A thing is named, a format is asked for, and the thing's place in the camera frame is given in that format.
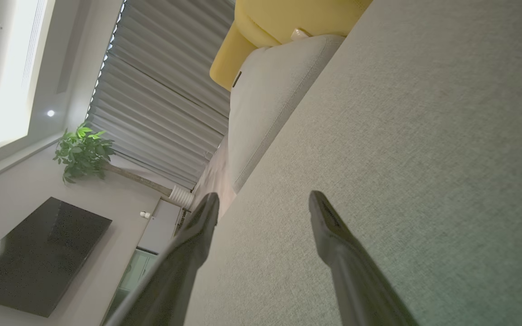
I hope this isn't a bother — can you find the green potted tree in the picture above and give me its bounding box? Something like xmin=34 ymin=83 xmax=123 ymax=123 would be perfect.
xmin=53 ymin=122 xmax=174 ymax=196

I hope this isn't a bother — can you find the black flat television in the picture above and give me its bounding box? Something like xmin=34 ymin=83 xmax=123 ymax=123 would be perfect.
xmin=0 ymin=197 xmax=113 ymax=317

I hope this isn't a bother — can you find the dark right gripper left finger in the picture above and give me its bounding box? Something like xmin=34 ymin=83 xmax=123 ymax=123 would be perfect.
xmin=105 ymin=193 xmax=220 ymax=326

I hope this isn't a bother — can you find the white wall cabinet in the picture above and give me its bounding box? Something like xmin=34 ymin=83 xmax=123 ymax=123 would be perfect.
xmin=137 ymin=199 xmax=182 ymax=254

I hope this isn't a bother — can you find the grey pleated curtain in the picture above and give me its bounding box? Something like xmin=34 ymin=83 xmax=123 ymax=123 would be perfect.
xmin=86 ymin=0 xmax=236 ymax=190

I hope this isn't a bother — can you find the yellow armchair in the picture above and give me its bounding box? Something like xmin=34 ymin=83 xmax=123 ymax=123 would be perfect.
xmin=210 ymin=0 xmax=373 ymax=91

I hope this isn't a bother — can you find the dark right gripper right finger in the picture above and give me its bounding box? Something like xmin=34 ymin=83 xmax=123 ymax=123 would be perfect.
xmin=309 ymin=191 xmax=420 ymax=326

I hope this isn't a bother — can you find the white ribbed plant pot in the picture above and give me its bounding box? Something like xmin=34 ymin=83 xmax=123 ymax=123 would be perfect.
xmin=169 ymin=186 xmax=195 ymax=210

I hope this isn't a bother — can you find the grey sofa ottoman cushion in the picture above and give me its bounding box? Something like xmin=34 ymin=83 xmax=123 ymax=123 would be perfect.
xmin=227 ymin=34 xmax=345 ymax=194

